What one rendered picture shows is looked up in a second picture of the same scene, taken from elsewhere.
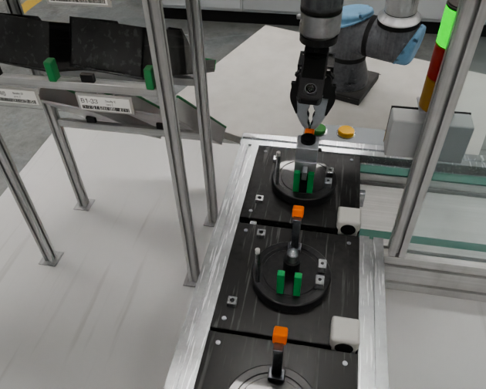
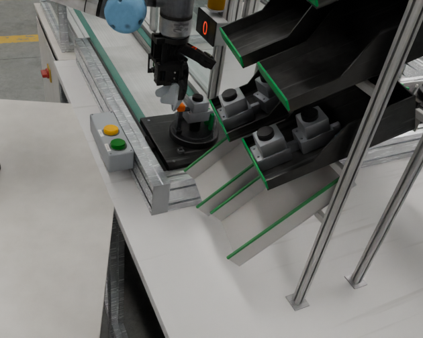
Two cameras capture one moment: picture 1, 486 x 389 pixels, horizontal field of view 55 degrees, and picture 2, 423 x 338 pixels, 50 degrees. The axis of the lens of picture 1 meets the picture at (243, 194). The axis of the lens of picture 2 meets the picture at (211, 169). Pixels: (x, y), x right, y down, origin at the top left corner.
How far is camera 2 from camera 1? 1.59 m
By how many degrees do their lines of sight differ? 88
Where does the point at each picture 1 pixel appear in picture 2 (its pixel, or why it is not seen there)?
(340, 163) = (156, 124)
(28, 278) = (379, 281)
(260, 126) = (82, 227)
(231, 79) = not seen: outside the picture
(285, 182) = (207, 135)
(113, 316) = (343, 216)
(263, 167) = (193, 156)
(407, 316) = not seen: hidden behind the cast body
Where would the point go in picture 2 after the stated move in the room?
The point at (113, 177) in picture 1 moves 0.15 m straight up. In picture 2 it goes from (250, 304) to (263, 259)
